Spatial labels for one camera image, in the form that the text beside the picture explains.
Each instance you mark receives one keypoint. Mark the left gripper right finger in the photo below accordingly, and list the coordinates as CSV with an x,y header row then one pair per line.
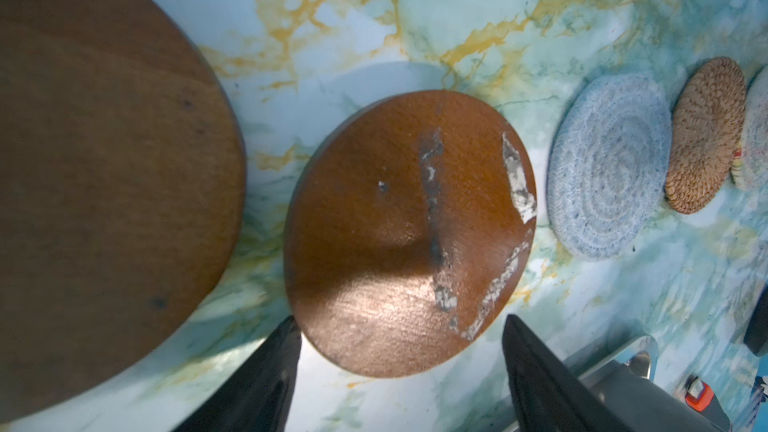
x,y
546,396

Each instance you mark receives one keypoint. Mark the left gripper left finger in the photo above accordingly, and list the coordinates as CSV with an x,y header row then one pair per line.
x,y
258,395

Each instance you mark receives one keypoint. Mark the scratched round wooden coaster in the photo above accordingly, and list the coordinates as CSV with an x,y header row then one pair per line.
x,y
408,232

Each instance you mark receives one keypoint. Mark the grey blue crochet coaster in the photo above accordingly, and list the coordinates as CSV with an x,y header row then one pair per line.
x,y
608,164

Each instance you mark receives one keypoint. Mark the dark round wooden coaster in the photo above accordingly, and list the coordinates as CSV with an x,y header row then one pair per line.
x,y
122,192

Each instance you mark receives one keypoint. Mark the embroidered white fabric coaster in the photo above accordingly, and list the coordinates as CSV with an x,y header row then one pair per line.
x,y
749,168

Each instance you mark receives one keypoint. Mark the woven rattan coaster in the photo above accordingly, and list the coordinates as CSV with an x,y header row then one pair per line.
x,y
707,125

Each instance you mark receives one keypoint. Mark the metal serving tray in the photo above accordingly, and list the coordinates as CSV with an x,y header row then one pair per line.
x,y
640,354

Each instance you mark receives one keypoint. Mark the black orange utility knife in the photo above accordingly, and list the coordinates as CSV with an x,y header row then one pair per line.
x,y
700,397

